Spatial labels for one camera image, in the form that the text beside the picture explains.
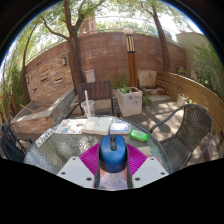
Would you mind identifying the small pale book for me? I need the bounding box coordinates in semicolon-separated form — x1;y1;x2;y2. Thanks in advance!
109;122;132;135

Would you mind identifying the small pale plant pot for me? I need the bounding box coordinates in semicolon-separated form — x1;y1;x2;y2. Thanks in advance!
176;93;189;108

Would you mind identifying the grey wall utility box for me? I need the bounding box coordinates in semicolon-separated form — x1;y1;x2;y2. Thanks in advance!
84;69;96;84

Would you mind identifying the clear plastic cup with straw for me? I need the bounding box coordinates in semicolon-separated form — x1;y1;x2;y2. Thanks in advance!
80;89;97;119

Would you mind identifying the wooden garden lamp post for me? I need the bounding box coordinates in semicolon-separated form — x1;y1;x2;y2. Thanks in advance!
123;27;139;88

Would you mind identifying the colourful magazine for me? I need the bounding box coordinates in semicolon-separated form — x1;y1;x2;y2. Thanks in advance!
54;118;88;135

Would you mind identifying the blue and black computer mouse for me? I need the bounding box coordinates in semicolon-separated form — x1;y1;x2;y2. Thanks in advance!
99;134;128;174

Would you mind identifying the green marker pen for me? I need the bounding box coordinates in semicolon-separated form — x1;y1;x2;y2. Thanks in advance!
129;129;150;143

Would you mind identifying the slender tree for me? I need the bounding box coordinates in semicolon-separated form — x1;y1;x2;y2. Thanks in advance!
139;0;173;73

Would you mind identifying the forked tree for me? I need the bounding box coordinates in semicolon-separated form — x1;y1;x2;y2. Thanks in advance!
41;0;104;94

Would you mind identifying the white printed strip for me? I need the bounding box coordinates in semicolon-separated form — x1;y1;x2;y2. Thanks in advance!
34;129;55;148

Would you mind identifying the white book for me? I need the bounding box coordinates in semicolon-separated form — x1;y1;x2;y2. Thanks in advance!
81;116;114;136

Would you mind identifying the leaning stone slab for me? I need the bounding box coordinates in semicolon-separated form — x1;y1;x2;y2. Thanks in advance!
137;69;158;89

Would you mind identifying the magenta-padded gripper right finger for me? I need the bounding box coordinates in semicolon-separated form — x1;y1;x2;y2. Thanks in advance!
125;143;170;190

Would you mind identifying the dark wicker chair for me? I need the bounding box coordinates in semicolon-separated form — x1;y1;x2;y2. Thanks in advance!
148;103;214;174

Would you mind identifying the concrete planter with plant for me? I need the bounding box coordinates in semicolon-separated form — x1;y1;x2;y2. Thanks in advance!
116;84;144;118

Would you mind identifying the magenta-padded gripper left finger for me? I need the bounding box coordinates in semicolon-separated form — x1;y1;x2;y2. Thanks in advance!
56;143;102;190

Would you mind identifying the dark wooden slatted chair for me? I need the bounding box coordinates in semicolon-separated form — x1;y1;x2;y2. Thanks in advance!
66;79;116;119

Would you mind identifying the black metal chair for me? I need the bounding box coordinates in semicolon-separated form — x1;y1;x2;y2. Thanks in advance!
0;119;34;163

